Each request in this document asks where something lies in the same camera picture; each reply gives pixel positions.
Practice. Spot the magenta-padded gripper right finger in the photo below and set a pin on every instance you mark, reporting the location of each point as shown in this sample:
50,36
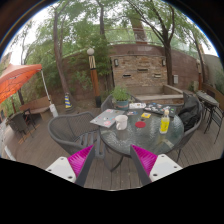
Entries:
165,166

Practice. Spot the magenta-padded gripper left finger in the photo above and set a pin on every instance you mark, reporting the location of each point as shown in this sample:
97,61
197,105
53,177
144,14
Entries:
60,166

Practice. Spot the clear bottle with yellow label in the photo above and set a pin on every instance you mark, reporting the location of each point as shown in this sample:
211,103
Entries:
164,125

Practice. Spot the flat round red coaster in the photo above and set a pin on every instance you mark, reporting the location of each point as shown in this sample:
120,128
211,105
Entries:
140,124

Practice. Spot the yellow card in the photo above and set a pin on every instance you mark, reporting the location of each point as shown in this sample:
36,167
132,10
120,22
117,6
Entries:
145,115

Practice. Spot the black laptop with stickers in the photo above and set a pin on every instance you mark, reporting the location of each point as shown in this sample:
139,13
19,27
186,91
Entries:
160,109

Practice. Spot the black backpack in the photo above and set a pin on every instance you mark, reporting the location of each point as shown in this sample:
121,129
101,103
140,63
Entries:
188,111

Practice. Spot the dark patio chair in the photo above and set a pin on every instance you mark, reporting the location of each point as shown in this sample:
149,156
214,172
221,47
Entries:
18,122

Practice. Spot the white mug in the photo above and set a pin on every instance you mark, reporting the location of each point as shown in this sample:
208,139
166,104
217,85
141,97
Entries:
121,122

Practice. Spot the small colourful card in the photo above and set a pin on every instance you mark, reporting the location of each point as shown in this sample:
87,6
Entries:
132,113

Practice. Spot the wooden bench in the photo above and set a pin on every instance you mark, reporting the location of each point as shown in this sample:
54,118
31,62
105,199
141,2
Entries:
35,105

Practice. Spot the yellow blue striped cone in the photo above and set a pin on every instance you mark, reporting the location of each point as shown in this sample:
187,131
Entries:
68,100

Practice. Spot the white printed card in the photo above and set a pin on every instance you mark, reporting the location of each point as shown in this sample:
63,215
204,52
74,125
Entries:
137,105

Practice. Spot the silver laptop with stickers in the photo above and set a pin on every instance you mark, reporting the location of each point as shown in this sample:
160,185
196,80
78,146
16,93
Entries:
106,117

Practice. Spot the dark metal chair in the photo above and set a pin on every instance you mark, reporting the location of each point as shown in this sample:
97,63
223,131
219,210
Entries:
216,116

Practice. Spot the dark round side table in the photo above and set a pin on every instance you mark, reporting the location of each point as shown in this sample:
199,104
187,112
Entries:
206,98

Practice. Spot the green plant in blue pot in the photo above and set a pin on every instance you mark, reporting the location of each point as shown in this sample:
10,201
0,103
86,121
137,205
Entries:
120,96

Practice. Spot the orange patio umbrella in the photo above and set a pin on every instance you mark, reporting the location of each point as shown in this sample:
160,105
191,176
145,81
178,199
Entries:
16,78

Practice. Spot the grey wall box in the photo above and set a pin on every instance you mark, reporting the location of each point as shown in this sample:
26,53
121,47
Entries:
175,79

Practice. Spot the globe lamp post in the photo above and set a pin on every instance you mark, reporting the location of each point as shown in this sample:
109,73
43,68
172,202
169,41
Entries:
94,78

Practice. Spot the black wall lamp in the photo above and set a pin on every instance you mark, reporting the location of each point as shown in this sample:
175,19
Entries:
163,62
116,62

